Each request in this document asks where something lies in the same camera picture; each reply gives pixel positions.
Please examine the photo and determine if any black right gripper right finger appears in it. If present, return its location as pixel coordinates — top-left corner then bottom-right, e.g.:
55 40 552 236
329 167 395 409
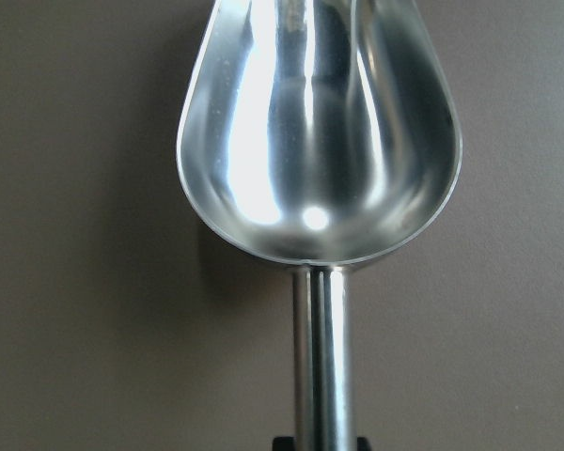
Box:
352 424 371 451

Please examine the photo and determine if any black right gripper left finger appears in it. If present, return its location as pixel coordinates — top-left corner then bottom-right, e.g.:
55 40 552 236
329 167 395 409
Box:
271 427 295 451

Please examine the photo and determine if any stainless steel ice scoop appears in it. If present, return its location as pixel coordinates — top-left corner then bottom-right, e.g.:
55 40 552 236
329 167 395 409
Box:
176 1 462 450

